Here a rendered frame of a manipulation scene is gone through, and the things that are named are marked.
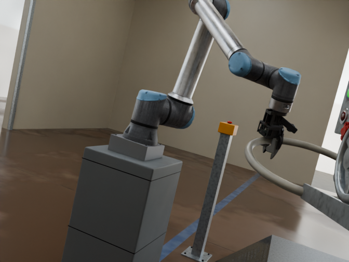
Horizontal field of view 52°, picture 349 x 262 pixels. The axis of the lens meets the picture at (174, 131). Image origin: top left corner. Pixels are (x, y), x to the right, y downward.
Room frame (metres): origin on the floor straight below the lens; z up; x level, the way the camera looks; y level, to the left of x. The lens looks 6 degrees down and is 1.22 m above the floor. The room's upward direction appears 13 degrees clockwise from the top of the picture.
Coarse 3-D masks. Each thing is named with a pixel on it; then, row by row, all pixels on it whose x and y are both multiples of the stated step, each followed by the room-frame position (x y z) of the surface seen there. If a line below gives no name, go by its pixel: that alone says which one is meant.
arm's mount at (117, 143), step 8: (112, 136) 1.85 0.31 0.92; (120, 136) 1.86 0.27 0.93; (112, 144) 1.85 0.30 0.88; (120, 144) 1.83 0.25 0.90; (128, 144) 1.81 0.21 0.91; (136, 144) 1.80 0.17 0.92; (160, 144) 1.97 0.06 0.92; (120, 152) 1.83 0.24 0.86; (128, 152) 1.81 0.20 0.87; (136, 152) 1.79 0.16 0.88; (144, 152) 1.78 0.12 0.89; (152, 152) 1.84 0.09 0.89; (160, 152) 1.95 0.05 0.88; (144, 160) 1.78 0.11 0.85
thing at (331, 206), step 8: (304, 184) 1.14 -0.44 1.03; (304, 192) 1.11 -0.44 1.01; (312, 192) 1.04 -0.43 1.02; (320, 192) 0.97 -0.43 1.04; (304, 200) 1.09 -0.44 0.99; (312, 200) 1.02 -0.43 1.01; (320, 200) 0.96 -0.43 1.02; (328, 200) 0.90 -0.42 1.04; (336, 200) 0.86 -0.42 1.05; (320, 208) 0.94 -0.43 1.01; (328, 208) 0.89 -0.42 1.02; (336, 208) 0.84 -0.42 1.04; (344, 208) 0.80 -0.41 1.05; (328, 216) 0.88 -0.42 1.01; (336, 216) 0.83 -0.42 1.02; (344, 216) 0.79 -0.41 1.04; (344, 224) 0.78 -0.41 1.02
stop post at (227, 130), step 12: (228, 132) 2.70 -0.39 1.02; (228, 144) 2.71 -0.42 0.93; (216, 156) 2.74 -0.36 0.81; (216, 168) 2.73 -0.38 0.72; (216, 180) 2.72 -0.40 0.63; (216, 192) 2.72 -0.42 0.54; (204, 204) 2.74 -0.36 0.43; (204, 216) 2.73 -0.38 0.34; (204, 228) 2.72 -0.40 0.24; (204, 240) 2.71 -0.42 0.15; (192, 252) 2.74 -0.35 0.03; (204, 252) 2.83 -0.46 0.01
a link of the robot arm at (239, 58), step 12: (192, 0) 1.79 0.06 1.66; (204, 0) 1.77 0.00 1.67; (204, 12) 1.72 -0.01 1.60; (216, 12) 1.69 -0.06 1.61; (216, 24) 1.64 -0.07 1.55; (216, 36) 1.61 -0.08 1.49; (228, 36) 1.57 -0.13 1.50; (228, 48) 1.53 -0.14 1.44; (240, 48) 1.50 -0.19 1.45; (240, 60) 1.44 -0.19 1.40; (252, 60) 1.46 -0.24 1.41; (240, 72) 1.44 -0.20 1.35; (252, 72) 1.46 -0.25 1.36
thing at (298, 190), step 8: (248, 144) 1.41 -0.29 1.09; (256, 144) 1.45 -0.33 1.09; (288, 144) 1.56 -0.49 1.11; (296, 144) 1.56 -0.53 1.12; (304, 144) 1.55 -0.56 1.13; (312, 144) 1.55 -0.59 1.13; (248, 152) 1.33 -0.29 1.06; (320, 152) 1.53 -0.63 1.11; (328, 152) 1.52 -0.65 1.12; (248, 160) 1.29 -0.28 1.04; (256, 160) 1.27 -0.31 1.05; (256, 168) 1.24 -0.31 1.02; (264, 168) 1.22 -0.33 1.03; (264, 176) 1.21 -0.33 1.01; (272, 176) 1.19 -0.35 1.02; (280, 184) 1.16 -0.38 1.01; (288, 184) 1.15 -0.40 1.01; (296, 192) 1.14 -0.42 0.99
